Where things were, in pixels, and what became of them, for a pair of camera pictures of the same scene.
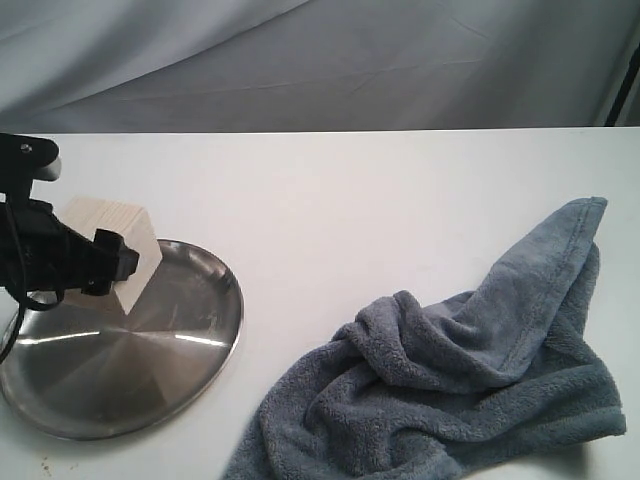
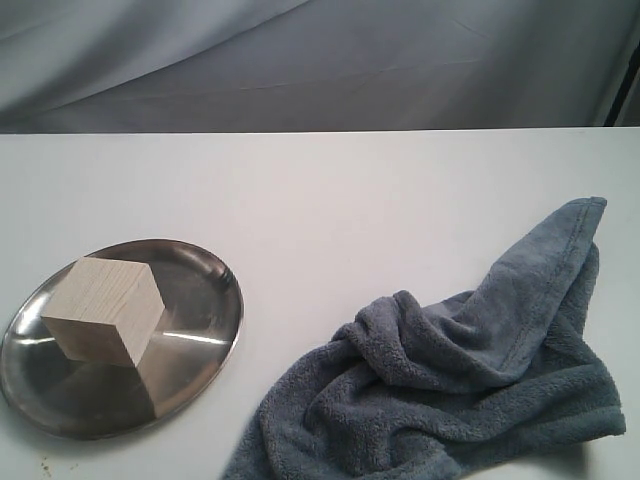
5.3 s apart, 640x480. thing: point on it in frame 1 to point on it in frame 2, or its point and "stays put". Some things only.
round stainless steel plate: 86,369 stays put
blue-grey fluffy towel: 428,391 stays put
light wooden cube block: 86,216 to 106,310
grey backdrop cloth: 101,66 stays put
